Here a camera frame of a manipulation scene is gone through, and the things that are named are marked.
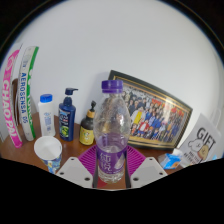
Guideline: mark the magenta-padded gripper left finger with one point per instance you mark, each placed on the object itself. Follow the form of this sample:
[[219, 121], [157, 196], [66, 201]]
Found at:
[[86, 158]]

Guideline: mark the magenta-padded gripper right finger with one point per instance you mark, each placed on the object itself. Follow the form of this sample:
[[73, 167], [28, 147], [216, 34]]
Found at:
[[136, 159]]

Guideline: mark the clear purple-capped water bottle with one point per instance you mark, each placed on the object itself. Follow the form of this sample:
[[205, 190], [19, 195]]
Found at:
[[111, 143]]

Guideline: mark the amber yellow-label pump bottle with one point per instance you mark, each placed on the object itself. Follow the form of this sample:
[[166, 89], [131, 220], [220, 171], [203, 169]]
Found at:
[[86, 133]]

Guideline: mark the white blue printed paper cup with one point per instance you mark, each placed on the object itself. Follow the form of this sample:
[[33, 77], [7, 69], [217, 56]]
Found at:
[[48, 150]]

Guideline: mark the dark blue pump bottle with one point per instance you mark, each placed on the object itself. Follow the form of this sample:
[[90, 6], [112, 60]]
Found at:
[[67, 120]]

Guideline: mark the framed group photo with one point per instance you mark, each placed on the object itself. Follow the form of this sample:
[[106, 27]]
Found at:
[[156, 113]]

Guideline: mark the white blue-capped bottle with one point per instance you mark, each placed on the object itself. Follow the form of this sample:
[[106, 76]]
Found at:
[[46, 116]]

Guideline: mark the white paper gift bag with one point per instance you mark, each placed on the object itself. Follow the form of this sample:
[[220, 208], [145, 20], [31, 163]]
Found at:
[[203, 140]]

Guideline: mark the white green shuttlecock tube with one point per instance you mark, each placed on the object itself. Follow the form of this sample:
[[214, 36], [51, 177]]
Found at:
[[26, 100]]

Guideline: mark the pink shuttlecock tube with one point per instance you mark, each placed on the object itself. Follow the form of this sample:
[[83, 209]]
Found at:
[[9, 110]]

